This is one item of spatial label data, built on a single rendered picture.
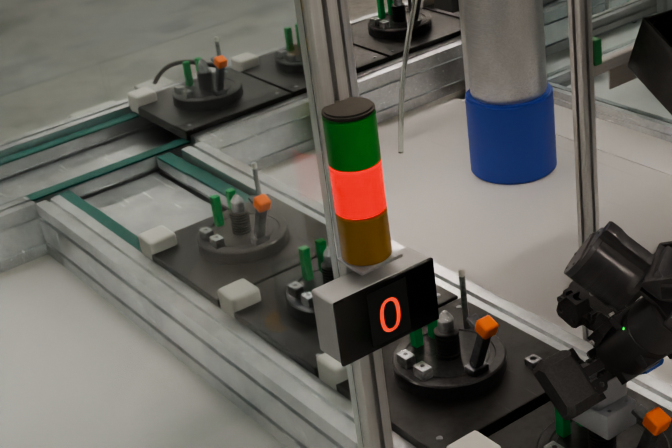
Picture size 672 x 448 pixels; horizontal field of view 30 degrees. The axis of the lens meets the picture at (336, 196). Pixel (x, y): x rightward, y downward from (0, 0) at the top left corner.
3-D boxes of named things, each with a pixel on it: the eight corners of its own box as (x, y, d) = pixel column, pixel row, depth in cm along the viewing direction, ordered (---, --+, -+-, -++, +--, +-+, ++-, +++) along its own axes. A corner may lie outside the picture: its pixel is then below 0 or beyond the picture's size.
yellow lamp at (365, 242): (402, 252, 122) (397, 207, 119) (361, 271, 119) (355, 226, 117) (371, 236, 125) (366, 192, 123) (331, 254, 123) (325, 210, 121)
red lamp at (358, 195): (397, 206, 119) (392, 160, 117) (355, 225, 117) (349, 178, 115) (366, 191, 123) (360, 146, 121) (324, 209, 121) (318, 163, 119)
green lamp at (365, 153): (391, 159, 117) (386, 110, 115) (348, 177, 115) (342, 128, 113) (360, 145, 121) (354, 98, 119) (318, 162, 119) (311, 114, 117)
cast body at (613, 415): (637, 423, 131) (636, 367, 128) (608, 441, 129) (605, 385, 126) (579, 390, 138) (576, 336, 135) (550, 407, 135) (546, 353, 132)
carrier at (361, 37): (478, 32, 271) (474, -24, 266) (391, 65, 260) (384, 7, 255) (409, 12, 290) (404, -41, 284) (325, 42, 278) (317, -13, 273)
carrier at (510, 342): (591, 380, 152) (587, 291, 146) (438, 468, 140) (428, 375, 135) (461, 308, 170) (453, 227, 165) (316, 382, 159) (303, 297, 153)
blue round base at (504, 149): (575, 164, 227) (571, 87, 221) (511, 193, 220) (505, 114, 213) (516, 142, 239) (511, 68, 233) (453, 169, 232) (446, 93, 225)
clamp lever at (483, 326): (487, 366, 149) (500, 324, 144) (475, 373, 148) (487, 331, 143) (468, 345, 151) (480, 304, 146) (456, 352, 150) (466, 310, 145)
